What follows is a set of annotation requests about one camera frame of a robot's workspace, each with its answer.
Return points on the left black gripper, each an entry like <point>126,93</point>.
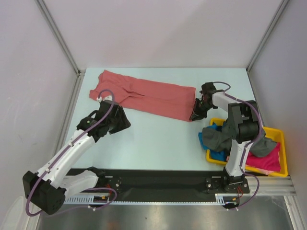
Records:
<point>123,120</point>

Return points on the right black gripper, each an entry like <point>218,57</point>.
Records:
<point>197,115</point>

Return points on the salmon pink t shirt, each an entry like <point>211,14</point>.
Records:
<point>158,98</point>

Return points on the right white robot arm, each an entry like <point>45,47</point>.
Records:
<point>245,126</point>

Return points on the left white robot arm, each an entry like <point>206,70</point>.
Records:
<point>83,138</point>

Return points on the grey t shirt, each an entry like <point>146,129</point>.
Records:
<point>218,138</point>

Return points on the blue t shirt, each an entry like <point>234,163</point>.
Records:
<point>219,156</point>

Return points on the yellow plastic bin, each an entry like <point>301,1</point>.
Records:
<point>275,134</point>

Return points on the magenta t shirt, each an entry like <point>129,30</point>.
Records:
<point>269,163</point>

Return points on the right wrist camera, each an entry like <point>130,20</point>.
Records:
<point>208,88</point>

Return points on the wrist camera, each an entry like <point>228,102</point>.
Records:
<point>208,88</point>
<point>107,99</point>

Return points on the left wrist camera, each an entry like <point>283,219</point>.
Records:
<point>107,99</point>

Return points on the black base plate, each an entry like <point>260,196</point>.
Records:
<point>151,182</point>

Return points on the slotted cable duct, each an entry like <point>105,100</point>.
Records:
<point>157,199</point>

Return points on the aluminium frame rail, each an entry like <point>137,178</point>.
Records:
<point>273,187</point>

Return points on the left aluminium corner post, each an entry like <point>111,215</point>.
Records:
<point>57,34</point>

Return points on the aluminium corner post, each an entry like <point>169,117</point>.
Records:
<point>276,17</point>
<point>57,34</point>

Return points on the right aluminium corner post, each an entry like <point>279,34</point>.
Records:
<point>276,17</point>

